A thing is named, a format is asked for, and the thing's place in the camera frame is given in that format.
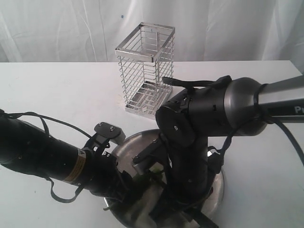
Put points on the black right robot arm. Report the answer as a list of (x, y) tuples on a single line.
[(197, 126)]

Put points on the black knife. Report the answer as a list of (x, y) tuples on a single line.
[(177, 218)]

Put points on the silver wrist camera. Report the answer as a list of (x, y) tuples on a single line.
[(107, 132), (155, 152)]

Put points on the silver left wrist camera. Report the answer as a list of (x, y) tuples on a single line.
[(107, 132)]

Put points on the wire metal utensil holder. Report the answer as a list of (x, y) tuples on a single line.
[(145, 56)]

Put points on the round stainless steel plate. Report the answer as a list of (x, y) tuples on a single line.
[(149, 204)]

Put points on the green chili pepper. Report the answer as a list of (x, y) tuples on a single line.
[(135, 191)]

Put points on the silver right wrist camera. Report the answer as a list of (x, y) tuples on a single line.
[(155, 152)]

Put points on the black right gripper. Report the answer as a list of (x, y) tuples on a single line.
[(189, 176)]

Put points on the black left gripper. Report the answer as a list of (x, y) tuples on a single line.
[(104, 178)]

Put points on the white backdrop curtain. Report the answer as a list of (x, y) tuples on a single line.
[(205, 30)]

